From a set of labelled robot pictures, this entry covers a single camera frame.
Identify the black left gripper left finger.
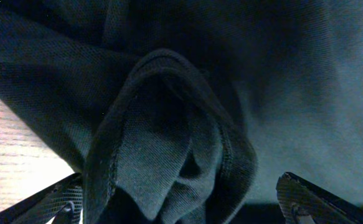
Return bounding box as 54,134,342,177
0,173,83,224

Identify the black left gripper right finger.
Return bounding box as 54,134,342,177
276,172,363,224

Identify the black t-shirt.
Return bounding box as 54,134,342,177
0,0,363,223

